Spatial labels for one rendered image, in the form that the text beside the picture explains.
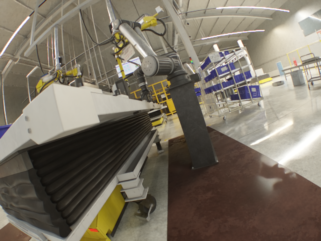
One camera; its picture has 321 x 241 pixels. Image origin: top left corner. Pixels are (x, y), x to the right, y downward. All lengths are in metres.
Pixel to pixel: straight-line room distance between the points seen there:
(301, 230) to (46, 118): 1.02
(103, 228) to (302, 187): 1.31
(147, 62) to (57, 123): 1.07
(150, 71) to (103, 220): 1.23
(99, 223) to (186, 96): 1.29
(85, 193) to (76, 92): 0.50
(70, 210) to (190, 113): 1.23
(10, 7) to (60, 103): 11.14
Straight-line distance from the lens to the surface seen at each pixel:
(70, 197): 0.63
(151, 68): 1.20
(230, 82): 3.63
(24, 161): 0.52
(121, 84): 0.92
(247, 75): 3.98
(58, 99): 0.26
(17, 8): 11.36
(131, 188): 0.94
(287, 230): 0.86
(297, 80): 6.24
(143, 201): 1.03
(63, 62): 2.89
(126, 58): 2.43
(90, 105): 0.33
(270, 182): 1.12
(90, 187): 0.73
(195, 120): 1.36
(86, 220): 0.66
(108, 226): 1.05
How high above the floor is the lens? 0.73
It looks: 4 degrees down
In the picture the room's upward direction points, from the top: 19 degrees counter-clockwise
